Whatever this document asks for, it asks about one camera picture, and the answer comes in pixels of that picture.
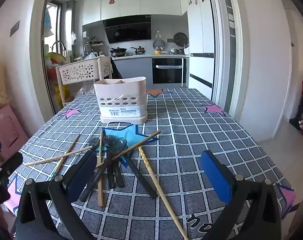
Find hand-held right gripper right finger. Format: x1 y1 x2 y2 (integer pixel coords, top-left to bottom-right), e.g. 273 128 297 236
200 150 283 240

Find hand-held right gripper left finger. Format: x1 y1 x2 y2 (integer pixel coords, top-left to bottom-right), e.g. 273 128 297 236
15 150 98 240

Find black-handled metal spoon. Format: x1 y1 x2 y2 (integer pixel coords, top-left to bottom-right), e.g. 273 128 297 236
103 134 125 188
116 137 159 199
90 137 116 189
79 140 124 203

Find green-tipped wooden chopstick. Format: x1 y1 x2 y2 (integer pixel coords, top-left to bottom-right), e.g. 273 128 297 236
50 134 81 181

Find light wooden chopstick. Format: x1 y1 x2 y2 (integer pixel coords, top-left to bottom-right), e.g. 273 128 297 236
98 129 104 207
24 145 94 167

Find patterned golden chopstick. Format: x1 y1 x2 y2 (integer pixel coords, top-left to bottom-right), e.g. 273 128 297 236
138 146 189 240

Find dark brown chopstick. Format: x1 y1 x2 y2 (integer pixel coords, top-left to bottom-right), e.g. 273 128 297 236
112 130 162 160

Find beige plastic utensil holder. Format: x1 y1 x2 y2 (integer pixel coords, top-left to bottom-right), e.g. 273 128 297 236
93 79 148 125

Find pink board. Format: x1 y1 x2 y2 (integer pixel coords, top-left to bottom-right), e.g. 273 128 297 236
0 104 29 167

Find grey checked star tablecloth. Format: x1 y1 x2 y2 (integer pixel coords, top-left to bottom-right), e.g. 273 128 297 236
4 88 297 240

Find cream bumpy cushion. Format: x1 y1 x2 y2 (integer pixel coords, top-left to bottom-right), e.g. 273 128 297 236
0 61 11 114

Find yellow bag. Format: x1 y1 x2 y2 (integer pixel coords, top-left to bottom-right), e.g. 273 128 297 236
54 84 72 103

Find white flower-cutout storage cart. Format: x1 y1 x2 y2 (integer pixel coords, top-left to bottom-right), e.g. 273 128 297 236
56 56 113 105

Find black plastic bag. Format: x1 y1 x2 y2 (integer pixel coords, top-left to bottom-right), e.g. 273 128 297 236
111 57 123 79

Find green and yellow basin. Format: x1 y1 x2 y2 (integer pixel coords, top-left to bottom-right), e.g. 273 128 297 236
46 52 67 64

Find black built-in oven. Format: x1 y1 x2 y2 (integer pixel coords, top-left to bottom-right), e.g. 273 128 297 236
152 57 184 85

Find grey kitchen counter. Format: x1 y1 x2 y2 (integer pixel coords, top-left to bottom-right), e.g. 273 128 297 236
111 54 189 85

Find curved kitchen faucet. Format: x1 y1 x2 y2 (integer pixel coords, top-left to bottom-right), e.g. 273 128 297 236
51 41 68 55

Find black wok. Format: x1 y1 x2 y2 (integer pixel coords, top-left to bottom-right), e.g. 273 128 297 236
110 47 128 57

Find light blue hanging cloth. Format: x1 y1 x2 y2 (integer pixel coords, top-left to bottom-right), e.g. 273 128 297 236
44 10 52 32

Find white refrigerator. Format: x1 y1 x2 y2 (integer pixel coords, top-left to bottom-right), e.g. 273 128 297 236
186 0 215 100

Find black range hood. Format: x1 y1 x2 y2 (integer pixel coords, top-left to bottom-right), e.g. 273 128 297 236
103 15 152 44

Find white upper kitchen cabinets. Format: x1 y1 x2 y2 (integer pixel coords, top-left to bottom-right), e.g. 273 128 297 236
83 0 188 26

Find white sliding door frame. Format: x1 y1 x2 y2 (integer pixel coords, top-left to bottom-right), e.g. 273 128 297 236
211 0 244 115

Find round dark wall pan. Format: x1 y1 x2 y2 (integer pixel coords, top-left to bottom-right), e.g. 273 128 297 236
173 32 189 47

